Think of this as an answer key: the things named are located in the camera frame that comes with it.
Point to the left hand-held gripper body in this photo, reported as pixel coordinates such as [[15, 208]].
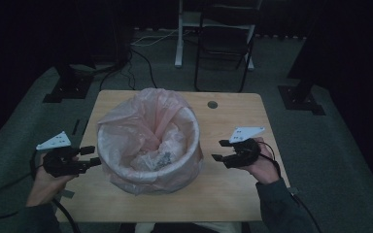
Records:
[[60, 165]]

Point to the black tape strip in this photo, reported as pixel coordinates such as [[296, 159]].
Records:
[[75, 127]]

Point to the white desk frame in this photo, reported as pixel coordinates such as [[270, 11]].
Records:
[[178, 48]]

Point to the crumpled clear plastic wrapper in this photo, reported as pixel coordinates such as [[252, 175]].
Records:
[[162, 160]]

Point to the black stand base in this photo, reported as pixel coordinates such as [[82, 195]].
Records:
[[68, 88], [299, 100]]

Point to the grey tape piece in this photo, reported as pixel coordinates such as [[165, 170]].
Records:
[[67, 193], [293, 190]]

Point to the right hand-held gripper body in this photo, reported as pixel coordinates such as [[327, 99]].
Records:
[[243, 154]]

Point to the round grey table grommet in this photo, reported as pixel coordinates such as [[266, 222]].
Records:
[[212, 104]]

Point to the black folding chair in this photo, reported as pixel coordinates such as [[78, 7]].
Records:
[[223, 16]]

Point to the person's right hand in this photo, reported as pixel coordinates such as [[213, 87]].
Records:
[[265, 171]]

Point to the person's left hand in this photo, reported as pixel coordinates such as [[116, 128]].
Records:
[[45, 187]]

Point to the pink plastic bag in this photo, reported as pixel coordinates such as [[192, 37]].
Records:
[[142, 110]]

